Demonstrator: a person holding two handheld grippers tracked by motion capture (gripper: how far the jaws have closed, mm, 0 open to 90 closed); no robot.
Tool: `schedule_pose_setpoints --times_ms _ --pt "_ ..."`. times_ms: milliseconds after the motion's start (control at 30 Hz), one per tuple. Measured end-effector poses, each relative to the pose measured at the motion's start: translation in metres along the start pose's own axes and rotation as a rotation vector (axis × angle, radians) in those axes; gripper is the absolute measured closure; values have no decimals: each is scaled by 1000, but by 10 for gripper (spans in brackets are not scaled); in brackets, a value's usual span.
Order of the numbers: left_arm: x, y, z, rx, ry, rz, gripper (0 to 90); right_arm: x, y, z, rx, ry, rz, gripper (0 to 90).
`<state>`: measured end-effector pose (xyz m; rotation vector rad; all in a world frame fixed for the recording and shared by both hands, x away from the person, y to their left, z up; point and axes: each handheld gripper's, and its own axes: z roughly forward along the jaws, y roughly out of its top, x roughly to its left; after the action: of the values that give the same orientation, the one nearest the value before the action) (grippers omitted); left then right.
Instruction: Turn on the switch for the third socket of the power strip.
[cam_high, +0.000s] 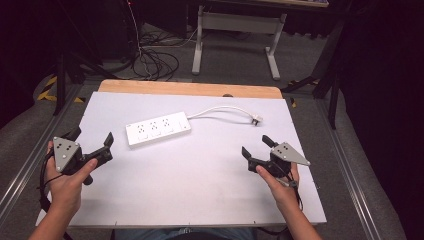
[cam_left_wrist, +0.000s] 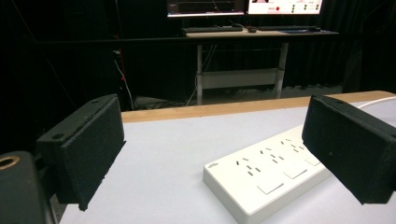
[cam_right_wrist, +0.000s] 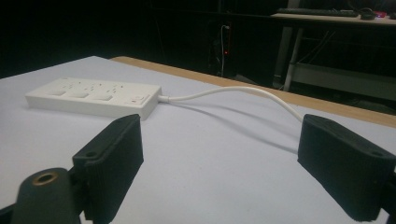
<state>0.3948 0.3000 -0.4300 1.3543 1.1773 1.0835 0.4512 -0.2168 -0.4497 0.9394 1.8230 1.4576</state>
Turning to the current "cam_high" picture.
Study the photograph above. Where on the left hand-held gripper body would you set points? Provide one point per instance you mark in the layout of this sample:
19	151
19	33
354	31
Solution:
65	154

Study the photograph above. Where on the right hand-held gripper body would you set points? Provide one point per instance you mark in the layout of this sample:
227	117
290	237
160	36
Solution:
287	154

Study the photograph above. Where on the white power plug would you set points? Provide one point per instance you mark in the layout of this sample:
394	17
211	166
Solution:
256	120

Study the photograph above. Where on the white power strip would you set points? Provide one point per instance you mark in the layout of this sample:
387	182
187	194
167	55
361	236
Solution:
158	129

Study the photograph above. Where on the person's left hand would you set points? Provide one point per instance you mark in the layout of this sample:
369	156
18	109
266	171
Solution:
65	188

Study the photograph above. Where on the person's right hand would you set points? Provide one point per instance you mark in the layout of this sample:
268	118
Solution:
280	190

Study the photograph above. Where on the yellow black floor tape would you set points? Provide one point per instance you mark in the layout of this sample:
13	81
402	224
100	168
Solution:
46	95

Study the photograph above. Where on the black tripod stand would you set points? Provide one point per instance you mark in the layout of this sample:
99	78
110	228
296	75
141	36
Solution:
61	76

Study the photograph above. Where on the white table board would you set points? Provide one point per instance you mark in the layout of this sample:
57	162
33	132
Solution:
186	180

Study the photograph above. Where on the black metal stand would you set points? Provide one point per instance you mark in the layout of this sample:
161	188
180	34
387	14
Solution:
330	83

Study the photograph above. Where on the wooden table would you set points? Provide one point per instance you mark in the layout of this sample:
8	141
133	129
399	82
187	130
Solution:
186	88

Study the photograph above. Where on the black curtain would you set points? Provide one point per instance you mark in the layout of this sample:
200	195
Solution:
23	40
383	100

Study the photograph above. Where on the light wooden desk top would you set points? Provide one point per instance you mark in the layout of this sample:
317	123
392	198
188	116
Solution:
283	2

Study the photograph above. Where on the aluminium rail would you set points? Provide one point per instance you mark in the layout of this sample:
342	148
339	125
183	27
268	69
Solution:
353	186
30	166

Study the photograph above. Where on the white metal desk frame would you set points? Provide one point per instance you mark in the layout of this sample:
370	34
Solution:
238	23

